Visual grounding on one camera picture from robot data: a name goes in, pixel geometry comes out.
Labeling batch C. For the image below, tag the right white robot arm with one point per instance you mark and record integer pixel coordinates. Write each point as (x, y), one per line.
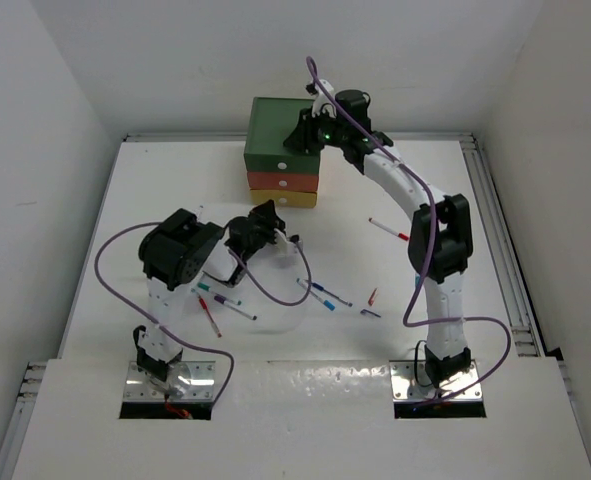
(440, 241)

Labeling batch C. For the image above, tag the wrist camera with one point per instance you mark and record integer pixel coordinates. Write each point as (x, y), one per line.
(322, 104)
(287, 245)

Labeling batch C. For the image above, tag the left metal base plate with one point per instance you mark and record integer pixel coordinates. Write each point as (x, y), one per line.
(188, 382)

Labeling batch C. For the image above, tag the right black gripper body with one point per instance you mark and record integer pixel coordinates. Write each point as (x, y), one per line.
(331, 133)

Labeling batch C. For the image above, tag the dark blue pen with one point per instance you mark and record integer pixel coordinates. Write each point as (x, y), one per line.
(324, 290)

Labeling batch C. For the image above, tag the small red clip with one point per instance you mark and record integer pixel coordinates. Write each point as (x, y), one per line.
(372, 297)

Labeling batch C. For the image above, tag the purple capped marker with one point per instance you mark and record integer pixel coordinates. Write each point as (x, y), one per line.
(233, 307)

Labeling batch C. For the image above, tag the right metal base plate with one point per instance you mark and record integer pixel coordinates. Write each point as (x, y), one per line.
(410, 383)

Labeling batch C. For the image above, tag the green top drawer unit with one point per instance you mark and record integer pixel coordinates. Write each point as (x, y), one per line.
(271, 122)

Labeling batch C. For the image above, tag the red gel pen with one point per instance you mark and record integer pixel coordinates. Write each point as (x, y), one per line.
(209, 316)

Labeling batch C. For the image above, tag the light blue capped pen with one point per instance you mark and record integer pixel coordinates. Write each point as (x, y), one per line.
(326, 303)

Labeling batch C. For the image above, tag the red capped white marker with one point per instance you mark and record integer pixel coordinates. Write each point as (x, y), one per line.
(388, 229)

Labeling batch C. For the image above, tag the metal base plate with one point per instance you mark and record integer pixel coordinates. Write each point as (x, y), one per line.
(188, 382)
(410, 383)

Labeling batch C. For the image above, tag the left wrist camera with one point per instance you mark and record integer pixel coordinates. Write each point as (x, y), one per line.
(287, 245)

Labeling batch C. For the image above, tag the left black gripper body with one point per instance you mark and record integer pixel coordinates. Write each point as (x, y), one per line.
(260, 235)

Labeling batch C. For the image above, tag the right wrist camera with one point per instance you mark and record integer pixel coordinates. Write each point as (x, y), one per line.
(322, 104)

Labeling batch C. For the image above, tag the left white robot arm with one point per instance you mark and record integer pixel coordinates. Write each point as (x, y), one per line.
(180, 252)

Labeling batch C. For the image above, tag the orange middle drawer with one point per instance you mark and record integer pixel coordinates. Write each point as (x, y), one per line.
(283, 181)

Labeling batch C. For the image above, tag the teal capped marker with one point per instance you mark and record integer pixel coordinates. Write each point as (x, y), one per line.
(211, 291)

